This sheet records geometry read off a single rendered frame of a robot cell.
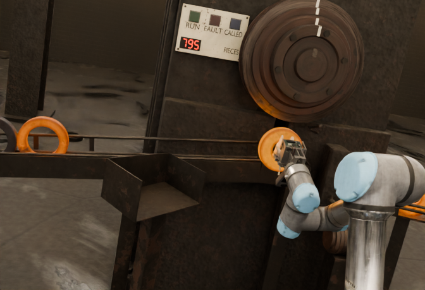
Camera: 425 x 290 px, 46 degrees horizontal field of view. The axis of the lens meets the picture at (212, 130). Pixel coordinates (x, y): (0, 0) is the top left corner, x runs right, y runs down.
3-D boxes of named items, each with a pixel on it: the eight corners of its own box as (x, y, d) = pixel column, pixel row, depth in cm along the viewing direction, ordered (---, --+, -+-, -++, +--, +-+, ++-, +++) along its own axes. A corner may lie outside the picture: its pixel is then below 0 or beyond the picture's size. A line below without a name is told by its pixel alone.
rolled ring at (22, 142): (58, 172, 190) (59, 169, 193) (75, 128, 186) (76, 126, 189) (9, 155, 186) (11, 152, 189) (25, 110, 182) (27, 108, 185)
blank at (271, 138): (259, 125, 173) (262, 127, 170) (303, 127, 175) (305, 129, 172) (255, 169, 176) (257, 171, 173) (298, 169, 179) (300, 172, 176)
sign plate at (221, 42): (174, 50, 196) (183, 3, 191) (239, 61, 200) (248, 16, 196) (175, 50, 194) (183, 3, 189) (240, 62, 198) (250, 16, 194)
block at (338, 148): (310, 194, 214) (324, 141, 209) (327, 196, 216) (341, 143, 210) (319, 205, 204) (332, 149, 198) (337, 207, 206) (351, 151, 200)
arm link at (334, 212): (445, 151, 122) (334, 205, 164) (408, 148, 118) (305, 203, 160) (457, 197, 117) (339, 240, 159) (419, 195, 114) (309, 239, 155)
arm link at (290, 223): (312, 241, 154) (325, 213, 149) (279, 240, 150) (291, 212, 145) (302, 223, 160) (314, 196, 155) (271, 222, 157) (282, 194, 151)
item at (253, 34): (228, 108, 196) (253, -15, 184) (341, 126, 204) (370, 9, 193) (231, 112, 190) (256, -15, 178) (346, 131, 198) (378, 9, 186)
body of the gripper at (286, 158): (303, 139, 164) (312, 160, 154) (296, 162, 168) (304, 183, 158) (281, 136, 163) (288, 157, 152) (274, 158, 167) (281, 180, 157)
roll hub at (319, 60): (262, 94, 185) (279, 18, 179) (333, 105, 190) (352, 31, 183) (266, 97, 180) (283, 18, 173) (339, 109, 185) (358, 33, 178)
